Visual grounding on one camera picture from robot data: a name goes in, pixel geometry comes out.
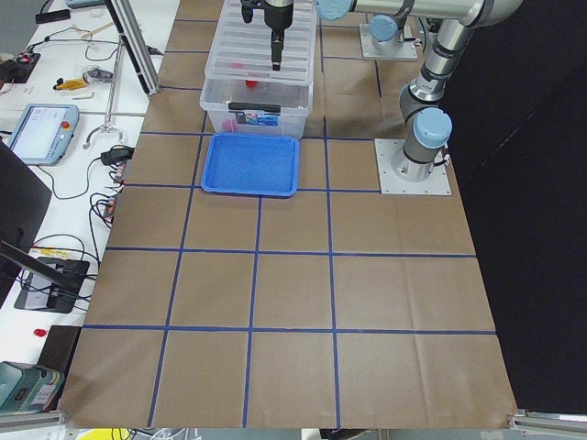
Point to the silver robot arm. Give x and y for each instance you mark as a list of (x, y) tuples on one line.
[(428, 127)]

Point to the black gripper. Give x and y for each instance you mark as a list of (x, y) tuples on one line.
[(278, 17)]

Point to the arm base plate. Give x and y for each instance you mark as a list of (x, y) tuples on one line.
[(398, 175), (385, 41)]

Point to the blue plastic tray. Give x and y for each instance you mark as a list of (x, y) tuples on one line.
[(251, 164)]

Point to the clear plastic storage box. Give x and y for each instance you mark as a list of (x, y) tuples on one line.
[(267, 108)]

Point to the yellow black tool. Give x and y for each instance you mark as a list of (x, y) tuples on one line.
[(70, 85)]

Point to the black monitor stand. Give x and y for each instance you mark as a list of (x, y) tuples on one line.
[(25, 200)]

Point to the aluminium frame post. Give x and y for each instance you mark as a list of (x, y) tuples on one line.
[(129, 32)]

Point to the clear plastic box lid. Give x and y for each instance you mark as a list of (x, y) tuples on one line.
[(250, 44)]

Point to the metal reacher grabber tool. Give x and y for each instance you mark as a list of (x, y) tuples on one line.
[(108, 127)]

